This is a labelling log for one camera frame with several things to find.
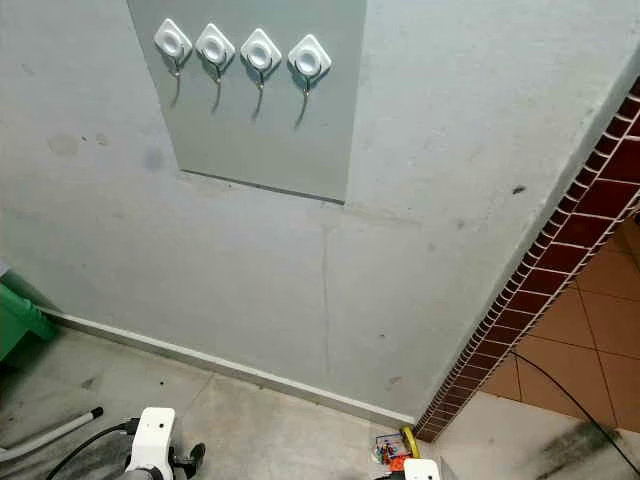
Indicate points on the white square adhesive wall hook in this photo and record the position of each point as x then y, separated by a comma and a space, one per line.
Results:
309, 57
260, 51
172, 40
215, 45

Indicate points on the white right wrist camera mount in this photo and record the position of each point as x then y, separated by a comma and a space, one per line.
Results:
422, 471

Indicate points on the white metal table leg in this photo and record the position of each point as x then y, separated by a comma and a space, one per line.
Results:
60, 428

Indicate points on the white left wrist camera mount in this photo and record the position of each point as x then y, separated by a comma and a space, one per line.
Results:
158, 440

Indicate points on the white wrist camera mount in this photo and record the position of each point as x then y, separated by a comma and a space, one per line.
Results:
158, 440
422, 471

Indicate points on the small orange object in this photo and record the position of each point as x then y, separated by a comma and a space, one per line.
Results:
397, 464

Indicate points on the green plastic stool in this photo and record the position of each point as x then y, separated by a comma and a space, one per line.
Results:
20, 320

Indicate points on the small colourful packet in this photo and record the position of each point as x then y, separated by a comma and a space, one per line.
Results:
387, 449

